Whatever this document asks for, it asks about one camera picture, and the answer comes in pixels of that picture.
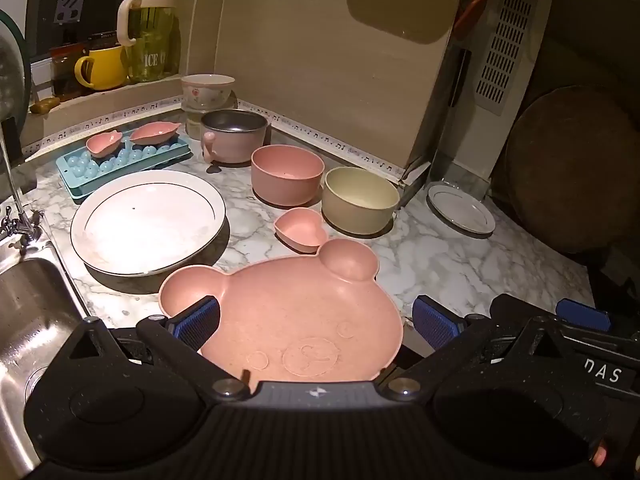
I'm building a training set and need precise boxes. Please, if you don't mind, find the pink bowl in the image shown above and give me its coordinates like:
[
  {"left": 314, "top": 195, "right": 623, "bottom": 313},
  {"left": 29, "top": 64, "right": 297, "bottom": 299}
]
[{"left": 250, "top": 144, "right": 326, "bottom": 207}]

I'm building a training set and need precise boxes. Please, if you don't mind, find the cream bowl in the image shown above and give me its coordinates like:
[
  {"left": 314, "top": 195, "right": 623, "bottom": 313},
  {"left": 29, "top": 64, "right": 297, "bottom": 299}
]
[{"left": 321, "top": 166, "right": 401, "bottom": 235}]

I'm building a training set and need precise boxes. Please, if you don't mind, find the yellow mug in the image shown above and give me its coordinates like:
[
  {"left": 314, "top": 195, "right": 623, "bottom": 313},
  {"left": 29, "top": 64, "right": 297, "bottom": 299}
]
[{"left": 74, "top": 44, "right": 129, "bottom": 91}]

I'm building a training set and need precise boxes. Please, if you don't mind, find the pink bear-shaped plate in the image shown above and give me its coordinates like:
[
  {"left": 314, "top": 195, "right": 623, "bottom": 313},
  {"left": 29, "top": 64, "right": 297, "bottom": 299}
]
[{"left": 158, "top": 238, "right": 404, "bottom": 383}]

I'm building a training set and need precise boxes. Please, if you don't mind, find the round wooden cutting board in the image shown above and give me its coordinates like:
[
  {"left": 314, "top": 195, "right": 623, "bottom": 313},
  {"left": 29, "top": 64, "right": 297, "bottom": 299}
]
[{"left": 502, "top": 85, "right": 640, "bottom": 256}]

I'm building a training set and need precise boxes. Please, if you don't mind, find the pink pot with handle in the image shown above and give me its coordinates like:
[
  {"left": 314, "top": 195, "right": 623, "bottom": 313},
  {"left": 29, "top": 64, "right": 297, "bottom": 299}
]
[{"left": 201, "top": 109, "right": 268, "bottom": 165}]

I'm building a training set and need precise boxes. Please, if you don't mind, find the green glass pitcher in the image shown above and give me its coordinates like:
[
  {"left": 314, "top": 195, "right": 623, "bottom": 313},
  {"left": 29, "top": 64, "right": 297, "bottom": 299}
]
[{"left": 117, "top": 0, "right": 180, "bottom": 84}]

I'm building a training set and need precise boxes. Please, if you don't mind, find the glass lid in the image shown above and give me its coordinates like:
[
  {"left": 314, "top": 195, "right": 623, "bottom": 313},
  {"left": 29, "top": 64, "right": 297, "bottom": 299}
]
[{"left": 0, "top": 10, "right": 34, "bottom": 126}]

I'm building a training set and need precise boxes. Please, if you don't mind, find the clear glass jar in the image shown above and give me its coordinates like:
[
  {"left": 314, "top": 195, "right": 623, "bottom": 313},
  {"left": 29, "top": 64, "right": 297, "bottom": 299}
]
[{"left": 183, "top": 105, "right": 237, "bottom": 140}]

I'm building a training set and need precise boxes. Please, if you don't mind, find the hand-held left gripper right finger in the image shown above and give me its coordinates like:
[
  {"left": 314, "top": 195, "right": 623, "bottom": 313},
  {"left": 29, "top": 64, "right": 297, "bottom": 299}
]
[{"left": 377, "top": 295, "right": 566, "bottom": 402}]

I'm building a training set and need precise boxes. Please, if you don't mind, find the metal faucet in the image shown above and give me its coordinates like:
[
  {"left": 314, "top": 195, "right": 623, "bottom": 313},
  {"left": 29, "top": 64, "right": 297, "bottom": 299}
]
[{"left": 0, "top": 115, "right": 47, "bottom": 247}]

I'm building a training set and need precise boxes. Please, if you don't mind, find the white slotted panel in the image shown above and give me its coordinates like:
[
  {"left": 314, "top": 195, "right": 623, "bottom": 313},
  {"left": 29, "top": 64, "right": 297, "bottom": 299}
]
[{"left": 54, "top": 0, "right": 87, "bottom": 25}]

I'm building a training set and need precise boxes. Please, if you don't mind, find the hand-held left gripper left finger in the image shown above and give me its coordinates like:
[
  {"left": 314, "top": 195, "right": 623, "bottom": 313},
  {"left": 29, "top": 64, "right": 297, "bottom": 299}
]
[{"left": 70, "top": 296, "right": 251, "bottom": 402}]

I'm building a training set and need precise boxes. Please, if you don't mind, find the white cup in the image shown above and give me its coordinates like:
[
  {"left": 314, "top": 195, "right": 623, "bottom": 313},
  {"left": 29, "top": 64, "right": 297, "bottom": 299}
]
[{"left": 180, "top": 74, "right": 236, "bottom": 110}]

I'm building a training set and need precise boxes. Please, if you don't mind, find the music note edging tape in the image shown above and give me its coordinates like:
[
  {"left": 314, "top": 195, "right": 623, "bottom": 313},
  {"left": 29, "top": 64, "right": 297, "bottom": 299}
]
[{"left": 22, "top": 94, "right": 436, "bottom": 181}]

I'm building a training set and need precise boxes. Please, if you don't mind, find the black-handled cleaver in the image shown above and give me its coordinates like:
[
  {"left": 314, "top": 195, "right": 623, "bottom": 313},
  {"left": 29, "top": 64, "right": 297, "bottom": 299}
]
[{"left": 407, "top": 47, "right": 474, "bottom": 196}]

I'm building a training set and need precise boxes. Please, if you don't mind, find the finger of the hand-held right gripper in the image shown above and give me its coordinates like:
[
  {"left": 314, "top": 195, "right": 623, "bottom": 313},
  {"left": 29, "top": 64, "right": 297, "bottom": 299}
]
[
  {"left": 489, "top": 293, "right": 571, "bottom": 337},
  {"left": 556, "top": 298, "right": 640, "bottom": 349}
]

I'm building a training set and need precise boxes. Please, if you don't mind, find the pink leaf-shaped dish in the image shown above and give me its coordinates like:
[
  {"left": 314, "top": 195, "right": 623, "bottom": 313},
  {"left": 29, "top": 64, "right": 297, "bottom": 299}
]
[
  {"left": 85, "top": 131, "right": 121, "bottom": 157},
  {"left": 130, "top": 120, "right": 181, "bottom": 145}
]

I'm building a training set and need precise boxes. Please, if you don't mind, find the pink heart-shaped dish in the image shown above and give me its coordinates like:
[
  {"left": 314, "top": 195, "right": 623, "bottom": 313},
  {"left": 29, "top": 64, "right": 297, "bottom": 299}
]
[{"left": 273, "top": 207, "right": 329, "bottom": 253}]

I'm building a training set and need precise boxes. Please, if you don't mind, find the large white plate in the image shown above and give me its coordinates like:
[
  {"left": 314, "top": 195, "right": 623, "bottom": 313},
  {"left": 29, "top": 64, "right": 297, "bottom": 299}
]
[{"left": 70, "top": 169, "right": 227, "bottom": 277}]

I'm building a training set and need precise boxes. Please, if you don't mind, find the grey vent grille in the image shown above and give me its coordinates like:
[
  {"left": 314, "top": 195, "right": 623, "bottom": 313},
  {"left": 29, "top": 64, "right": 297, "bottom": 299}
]
[{"left": 475, "top": 0, "right": 540, "bottom": 116}]

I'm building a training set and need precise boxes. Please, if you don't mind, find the brown jar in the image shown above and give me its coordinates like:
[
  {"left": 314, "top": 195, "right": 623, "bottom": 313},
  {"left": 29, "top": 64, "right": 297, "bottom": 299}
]
[{"left": 50, "top": 42, "right": 90, "bottom": 102}]

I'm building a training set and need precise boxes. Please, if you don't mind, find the stainless steel sink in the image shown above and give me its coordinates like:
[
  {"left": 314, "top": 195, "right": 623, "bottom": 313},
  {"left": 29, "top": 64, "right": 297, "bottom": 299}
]
[{"left": 0, "top": 240, "right": 101, "bottom": 466}]

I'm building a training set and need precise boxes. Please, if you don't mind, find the small white plate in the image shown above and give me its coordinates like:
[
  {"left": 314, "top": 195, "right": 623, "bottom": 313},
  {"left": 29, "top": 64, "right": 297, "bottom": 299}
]
[{"left": 426, "top": 184, "right": 497, "bottom": 235}]

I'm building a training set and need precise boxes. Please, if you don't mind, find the teal ice tray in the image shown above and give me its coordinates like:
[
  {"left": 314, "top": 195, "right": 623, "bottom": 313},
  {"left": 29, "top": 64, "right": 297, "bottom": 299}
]
[{"left": 55, "top": 129, "right": 193, "bottom": 204}]

